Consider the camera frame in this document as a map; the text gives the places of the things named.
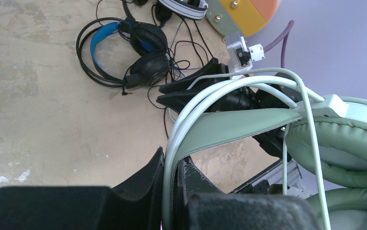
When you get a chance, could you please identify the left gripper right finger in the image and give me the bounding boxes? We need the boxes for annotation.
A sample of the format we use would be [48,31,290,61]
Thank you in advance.
[175,157,320,230]

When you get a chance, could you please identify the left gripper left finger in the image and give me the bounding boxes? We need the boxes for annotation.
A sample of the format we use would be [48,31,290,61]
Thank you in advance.
[0,148,164,230]

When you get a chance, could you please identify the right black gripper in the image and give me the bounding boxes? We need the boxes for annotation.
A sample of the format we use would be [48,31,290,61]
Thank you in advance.
[156,57,305,160]

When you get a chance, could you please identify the mint green headphones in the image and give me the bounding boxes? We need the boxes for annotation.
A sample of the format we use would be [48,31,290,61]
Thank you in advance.
[162,74,367,230]

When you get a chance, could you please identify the white black headphones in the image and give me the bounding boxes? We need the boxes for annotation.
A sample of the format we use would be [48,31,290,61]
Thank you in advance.
[159,0,208,21]

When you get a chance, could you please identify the black blue headphones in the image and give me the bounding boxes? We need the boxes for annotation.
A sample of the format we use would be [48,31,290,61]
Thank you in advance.
[75,17,172,94]

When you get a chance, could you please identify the small black on-ear headphones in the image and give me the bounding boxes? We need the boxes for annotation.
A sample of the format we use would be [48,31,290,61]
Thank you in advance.
[121,0,148,20]

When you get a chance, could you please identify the dark brown headphone cable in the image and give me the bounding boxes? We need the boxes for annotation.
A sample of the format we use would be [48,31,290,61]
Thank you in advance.
[146,12,216,140]

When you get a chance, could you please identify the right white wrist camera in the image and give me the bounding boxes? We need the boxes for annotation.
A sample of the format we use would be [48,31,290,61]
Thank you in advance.
[225,32,265,73]

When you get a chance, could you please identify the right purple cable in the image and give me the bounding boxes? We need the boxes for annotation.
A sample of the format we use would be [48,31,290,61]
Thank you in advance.
[262,19,295,69]

